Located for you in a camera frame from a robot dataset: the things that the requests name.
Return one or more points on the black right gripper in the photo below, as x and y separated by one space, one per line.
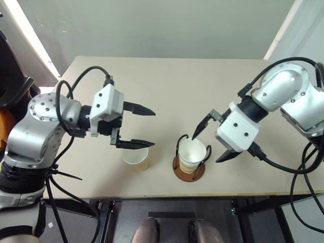
224 116

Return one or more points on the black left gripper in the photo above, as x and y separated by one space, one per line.
107 126

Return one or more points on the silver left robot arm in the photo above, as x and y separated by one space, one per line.
27 134

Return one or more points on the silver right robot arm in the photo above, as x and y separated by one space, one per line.
286 88

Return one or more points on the white paper cup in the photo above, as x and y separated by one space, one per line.
191 153
136 158

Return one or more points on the black zip tie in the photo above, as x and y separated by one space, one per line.
68 175

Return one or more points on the black floor tape strip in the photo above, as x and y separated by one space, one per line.
172 214

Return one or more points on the dark rounded shape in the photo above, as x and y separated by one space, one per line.
206 233
146 231

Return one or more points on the dark brown chair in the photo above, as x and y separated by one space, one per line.
15 83

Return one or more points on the orange object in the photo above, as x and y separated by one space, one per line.
5 124

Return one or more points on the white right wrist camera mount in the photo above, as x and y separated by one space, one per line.
236 129

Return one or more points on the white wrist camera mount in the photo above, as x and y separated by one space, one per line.
236 129
107 101

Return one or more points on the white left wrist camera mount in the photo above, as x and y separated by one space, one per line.
107 101

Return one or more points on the black metal table frame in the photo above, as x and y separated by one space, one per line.
253 210

